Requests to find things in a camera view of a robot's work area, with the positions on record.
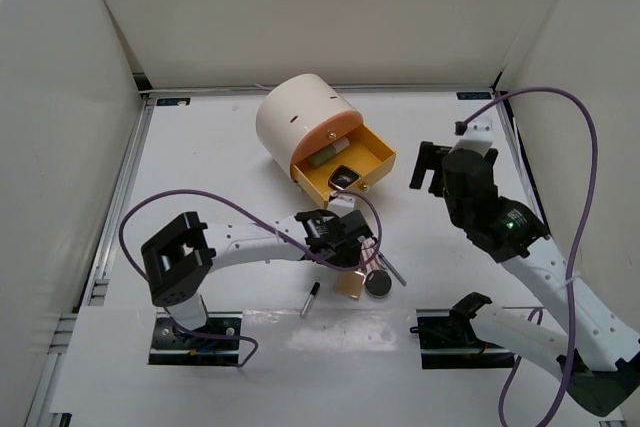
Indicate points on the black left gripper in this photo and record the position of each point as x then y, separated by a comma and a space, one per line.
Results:
347, 257

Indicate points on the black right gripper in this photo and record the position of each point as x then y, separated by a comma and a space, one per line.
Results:
429, 159

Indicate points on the black square compact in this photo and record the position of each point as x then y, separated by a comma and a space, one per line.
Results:
342, 178

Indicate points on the mint green tube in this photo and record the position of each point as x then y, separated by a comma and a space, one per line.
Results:
328, 152

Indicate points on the yellow drawer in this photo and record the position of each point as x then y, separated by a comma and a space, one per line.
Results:
367, 154

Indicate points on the orange plastic drawer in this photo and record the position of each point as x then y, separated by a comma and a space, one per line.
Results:
319, 137

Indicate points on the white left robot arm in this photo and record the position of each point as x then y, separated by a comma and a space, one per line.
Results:
179, 256

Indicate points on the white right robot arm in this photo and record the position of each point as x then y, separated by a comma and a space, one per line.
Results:
596, 356

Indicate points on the clear mascara black cap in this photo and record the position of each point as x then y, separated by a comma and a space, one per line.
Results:
310, 300

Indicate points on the round black compact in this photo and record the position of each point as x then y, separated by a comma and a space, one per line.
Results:
377, 284

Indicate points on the grey patterned eyeliner pencil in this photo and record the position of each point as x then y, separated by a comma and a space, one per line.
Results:
384, 260

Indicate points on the cream cylindrical organizer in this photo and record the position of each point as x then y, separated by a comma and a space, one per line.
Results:
293, 109

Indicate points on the dark logo sticker right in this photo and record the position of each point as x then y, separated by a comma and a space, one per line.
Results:
474, 96

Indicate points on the dark logo sticker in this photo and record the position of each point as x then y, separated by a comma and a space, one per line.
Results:
474, 96
173, 101

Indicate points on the dark logo sticker left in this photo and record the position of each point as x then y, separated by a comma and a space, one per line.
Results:
173, 101

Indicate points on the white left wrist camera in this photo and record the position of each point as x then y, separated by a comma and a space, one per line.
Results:
341, 205

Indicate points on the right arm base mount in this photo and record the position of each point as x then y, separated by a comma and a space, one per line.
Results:
448, 342

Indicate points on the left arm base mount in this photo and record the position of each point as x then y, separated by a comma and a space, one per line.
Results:
170, 346

